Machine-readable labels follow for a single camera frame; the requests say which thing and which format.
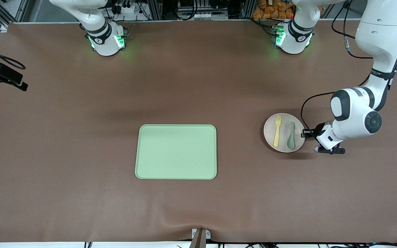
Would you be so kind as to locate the long white socket strip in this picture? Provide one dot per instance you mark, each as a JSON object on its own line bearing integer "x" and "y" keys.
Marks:
{"x": 202, "y": 16}

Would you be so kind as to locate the beige round plate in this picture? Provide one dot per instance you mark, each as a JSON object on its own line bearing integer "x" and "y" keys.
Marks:
{"x": 284, "y": 119}

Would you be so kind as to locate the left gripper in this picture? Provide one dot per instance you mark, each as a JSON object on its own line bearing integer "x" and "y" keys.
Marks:
{"x": 315, "y": 132}

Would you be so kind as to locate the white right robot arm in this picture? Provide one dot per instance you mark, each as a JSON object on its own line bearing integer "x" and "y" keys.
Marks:
{"x": 105, "y": 41}

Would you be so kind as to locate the brown wooden post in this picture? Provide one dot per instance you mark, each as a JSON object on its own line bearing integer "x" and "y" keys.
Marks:
{"x": 198, "y": 241}

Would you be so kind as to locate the green plastic spoon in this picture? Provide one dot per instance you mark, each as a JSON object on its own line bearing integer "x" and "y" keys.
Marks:
{"x": 291, "y": 139}

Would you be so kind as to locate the orange bread roll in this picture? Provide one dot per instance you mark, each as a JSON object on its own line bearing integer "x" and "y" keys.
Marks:
{"x": 262, "y": 4}
{"x": 282, "y": 6}
{"x": 274, "y": 14}
{"x": 257, "y": 14}
{"x": 289, "y": 13}

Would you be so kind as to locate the yellow plastic fork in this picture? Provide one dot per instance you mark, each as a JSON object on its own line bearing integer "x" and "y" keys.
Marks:
{"x": 277, "y": 134}

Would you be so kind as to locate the small metal table bracket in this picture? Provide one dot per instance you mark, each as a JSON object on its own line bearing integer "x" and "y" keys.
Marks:
{"x": 208, "y": 235}

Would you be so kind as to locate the light green rectangular tray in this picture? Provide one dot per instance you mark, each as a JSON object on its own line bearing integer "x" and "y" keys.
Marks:
{"x": 176, "y": 151}

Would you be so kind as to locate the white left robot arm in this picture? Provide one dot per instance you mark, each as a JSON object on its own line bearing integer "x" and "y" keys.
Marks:
{"x": 377, "y": 38}

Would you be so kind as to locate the brown table mat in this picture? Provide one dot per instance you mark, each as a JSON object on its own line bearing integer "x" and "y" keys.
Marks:
{"x": 81, "y": 137}

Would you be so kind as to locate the aluminium frame profile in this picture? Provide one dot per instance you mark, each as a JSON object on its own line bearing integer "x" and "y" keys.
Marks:
{"x": 22, "y": 10}

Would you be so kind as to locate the white power strip with plugs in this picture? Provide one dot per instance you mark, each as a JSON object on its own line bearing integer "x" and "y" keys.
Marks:
{"x": 129, "y": 10}

